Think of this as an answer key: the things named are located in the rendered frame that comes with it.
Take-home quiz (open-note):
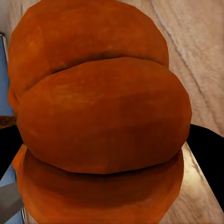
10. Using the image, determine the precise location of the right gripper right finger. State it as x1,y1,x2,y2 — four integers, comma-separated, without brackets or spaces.
186,124,224,212

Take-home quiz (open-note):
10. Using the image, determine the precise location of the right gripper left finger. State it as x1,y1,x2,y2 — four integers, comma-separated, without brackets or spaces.
0,125,23,180

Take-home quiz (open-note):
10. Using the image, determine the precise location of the pumpkin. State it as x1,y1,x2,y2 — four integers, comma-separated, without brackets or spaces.
0,0,192,224

